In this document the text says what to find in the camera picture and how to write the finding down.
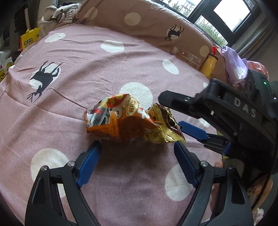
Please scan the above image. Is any gold yellow snack bag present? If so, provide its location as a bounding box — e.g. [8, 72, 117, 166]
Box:
[142, 103, 186, 144]

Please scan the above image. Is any orange snack bag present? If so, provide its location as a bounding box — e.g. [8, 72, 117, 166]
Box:
[85, 94, 157, 142]

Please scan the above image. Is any person's right hand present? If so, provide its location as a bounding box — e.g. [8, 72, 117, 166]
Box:
[210, 159, 273, 225]

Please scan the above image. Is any yellow drink bottle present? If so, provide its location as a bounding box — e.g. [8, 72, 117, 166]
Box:
[200, 46, 218, 78]

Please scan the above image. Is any clear plastic bottle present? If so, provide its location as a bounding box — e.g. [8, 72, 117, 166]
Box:
[171, 47, 201, 70]

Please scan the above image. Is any brown polka dot cushion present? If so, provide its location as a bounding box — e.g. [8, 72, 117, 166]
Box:
[73, 0, 231, 84]

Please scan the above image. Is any pink polka dot bedsheet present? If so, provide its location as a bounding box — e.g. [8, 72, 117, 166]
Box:
[0, 23, 231, 226]

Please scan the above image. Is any white fried chicken bag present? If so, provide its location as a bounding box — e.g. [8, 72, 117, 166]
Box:
[0, 51, 13, 82]

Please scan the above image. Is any striped white cloth pile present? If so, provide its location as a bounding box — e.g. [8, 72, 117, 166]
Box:
[37, 3, 81, 25]

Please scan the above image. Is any yellow paper bag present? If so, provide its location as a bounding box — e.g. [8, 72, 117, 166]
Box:
[19, 27, 40, 52]

